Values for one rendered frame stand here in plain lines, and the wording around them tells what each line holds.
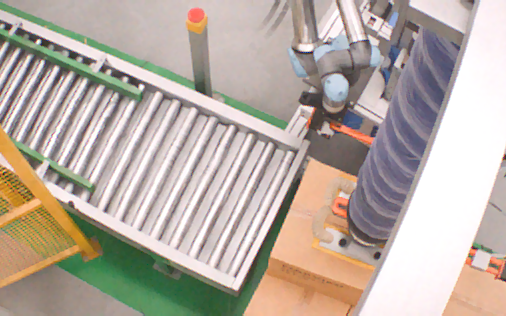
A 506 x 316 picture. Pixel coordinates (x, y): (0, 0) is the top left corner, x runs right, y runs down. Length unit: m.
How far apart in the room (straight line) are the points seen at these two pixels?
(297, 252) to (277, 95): 1.36
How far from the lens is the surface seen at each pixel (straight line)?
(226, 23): 4.44
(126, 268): 4.07
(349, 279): 3.09
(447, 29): 1.28
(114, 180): 3.60
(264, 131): 3.57
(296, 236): 3.10
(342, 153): 3.97
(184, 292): 4.02
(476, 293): 3.61
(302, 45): 2.96
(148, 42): 4.42
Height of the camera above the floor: 3.97
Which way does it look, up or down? 72 degrees down
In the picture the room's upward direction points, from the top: 2 degrees clockwise
